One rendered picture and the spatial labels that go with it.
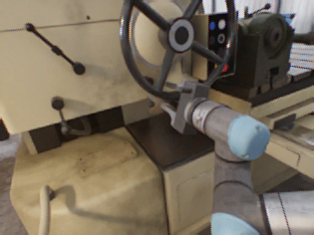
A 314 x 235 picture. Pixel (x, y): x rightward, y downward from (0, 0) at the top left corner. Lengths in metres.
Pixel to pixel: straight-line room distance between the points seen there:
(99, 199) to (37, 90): 0.59
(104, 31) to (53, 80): 0.23
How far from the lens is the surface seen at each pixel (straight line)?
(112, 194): 1.10
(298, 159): 1.22
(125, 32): 0.54
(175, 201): 1.35
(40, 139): 1.56
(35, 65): 0.75
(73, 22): 0.75
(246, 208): 0.38
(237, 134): 0.40
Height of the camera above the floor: 1.35
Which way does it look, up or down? 26 degrees down
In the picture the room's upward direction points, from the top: 6 degrees counter-clockwise
